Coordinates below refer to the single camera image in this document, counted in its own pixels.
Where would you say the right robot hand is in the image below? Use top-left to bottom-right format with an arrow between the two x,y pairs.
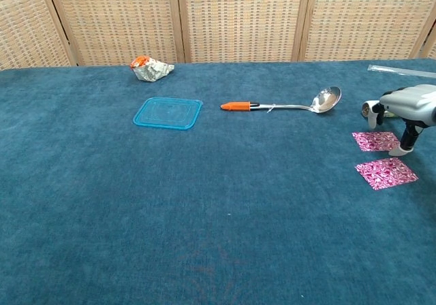
367,84 -> 436,157

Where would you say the pink patterned cloth square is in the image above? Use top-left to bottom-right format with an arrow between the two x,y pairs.
354,157 -> 419,191

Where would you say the crumpled orange silver snack wrapper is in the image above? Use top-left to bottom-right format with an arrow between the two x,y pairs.
130,55 -> 176,83

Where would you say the woven rattan screen panel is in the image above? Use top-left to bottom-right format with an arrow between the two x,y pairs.
0,0 -> 78,71
175,0 -> 313,64
298,0 -> 436,63
44,0 -> 187,67

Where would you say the blue plastic container lid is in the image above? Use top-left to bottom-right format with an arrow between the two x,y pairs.
131,97 -> 204,131

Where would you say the white green cling film roll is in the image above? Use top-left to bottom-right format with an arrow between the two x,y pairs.
361,100 -> 398,119

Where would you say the blue carpet table cover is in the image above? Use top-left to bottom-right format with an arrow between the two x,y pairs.
0,58 -> 436,305

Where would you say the steel ladle with orange handle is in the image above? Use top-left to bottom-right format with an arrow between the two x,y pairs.
219,86 -> 343,114

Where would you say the clear plastic wrapped stick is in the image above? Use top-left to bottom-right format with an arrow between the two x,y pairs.
367,63 -> 436,79

